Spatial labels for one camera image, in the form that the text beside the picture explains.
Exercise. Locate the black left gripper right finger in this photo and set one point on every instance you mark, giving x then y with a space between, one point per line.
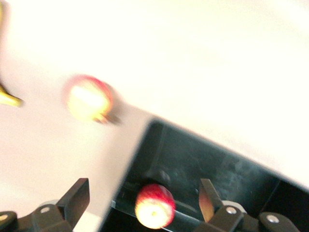
210 205

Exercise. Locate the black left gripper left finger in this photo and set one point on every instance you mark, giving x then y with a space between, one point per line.
74 205

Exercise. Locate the black plastic box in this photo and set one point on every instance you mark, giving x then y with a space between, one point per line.
193 157

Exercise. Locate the red apple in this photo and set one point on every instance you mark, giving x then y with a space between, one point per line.
89 96
155 206

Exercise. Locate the yellow banana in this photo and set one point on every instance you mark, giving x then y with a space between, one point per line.
10 101

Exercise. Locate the brown table cover sheet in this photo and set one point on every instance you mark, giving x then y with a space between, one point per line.
193 60

